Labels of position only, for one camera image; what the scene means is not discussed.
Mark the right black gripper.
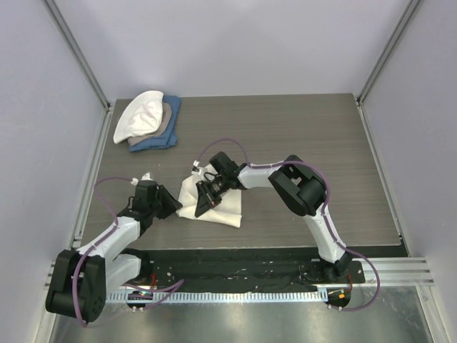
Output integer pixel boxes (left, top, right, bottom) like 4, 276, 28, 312
196, 174, 230, 218

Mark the white cloth napkin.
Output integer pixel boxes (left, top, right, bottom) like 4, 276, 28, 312
176, 174, 242, 228

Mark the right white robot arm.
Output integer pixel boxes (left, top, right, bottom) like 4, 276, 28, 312
191, 151, 353, 282

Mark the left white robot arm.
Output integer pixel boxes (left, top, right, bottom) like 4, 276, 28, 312
45, 174, 182, 327

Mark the blue checkered cloth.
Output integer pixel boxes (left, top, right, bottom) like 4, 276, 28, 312
129, 95, 181, 152

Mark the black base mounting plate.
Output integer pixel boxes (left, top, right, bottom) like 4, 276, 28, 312
133, 247, 366, 294

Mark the grey cloth in pile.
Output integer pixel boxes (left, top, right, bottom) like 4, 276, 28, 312
128, 102, 172, 146

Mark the white folded cloth on pile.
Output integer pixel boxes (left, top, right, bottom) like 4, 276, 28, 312
113, 91, 164, 144

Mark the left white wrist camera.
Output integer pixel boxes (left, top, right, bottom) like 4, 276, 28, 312
130, 172, 154, 186

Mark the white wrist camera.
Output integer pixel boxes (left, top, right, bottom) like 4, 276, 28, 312
130, 172, 154, 186
191, 160, 202, 174

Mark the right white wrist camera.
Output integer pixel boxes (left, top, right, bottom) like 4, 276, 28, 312
191, 160, 202, 174

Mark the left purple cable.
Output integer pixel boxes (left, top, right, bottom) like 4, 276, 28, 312
73, 177, 185, 328

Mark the purple cable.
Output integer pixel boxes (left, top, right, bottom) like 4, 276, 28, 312
198, 138, 381, 311
73, 177, 185, 328

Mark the white slotted cable duct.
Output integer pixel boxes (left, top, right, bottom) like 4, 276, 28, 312
106, 289, 328, 304

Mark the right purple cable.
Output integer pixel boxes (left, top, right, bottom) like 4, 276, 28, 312
198, 138, 381, 311

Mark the left aluminium frame post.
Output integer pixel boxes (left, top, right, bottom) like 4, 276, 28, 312
42, 0, 110, 111

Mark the aluminium frame post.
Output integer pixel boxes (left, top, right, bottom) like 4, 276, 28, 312
42, 0, 110, 111
356, 0, 424, 106

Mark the right aluminium frame post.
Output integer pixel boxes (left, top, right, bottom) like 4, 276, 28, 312
356, 0, 424, 106

